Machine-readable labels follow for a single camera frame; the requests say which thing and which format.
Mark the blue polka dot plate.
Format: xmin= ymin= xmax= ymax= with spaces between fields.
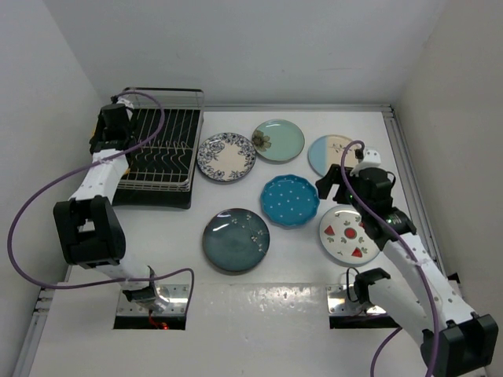
xmin=260 ymin=174 xmax=320 ymax=227

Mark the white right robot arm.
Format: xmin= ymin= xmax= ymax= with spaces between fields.
xmin=316 ymin=164 xmax=498 ymax=376

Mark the black drip tray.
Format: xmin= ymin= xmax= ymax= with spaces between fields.
xmin=113 ymin=108 xmax=202 ymax=209

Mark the metal wire dish rack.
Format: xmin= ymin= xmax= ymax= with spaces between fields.
xmin=111 ymin=87 xmax=204 ymax=192

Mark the blue floral rim plate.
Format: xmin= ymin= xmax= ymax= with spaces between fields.
xmin=196 ymin=132 xmax=256 ymax=182

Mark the cream and blue plate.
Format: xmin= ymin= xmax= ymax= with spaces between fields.
xmin=308 ymin=134 xmax=352 ymax=177

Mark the yellow plate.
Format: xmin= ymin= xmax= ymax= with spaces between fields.
xmin=89 ymin=118 xmax=134 ymax=160

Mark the white watermelon plate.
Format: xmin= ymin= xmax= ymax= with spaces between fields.
xmin=319 ymin=205 xmax=380 ymax=267

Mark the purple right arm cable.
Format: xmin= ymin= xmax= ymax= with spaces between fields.
xmin=340 ymin=140 xmax=441 ymax=377

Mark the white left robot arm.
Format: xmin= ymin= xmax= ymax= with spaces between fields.
xmin=53 ymin=103 xmax=169 ymax=314

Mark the dark teal blossom plate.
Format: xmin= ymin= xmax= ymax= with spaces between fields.
xmin=202 ymin=208 xmax=271 ymax=273

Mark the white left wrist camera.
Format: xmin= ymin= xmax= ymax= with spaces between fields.
xmin=111 ymin=97 xmax=134 ymax=111

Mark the mint green flower plate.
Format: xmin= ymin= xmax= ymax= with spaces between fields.
xmin=251 ymin=119 xmax=305 ymax=163

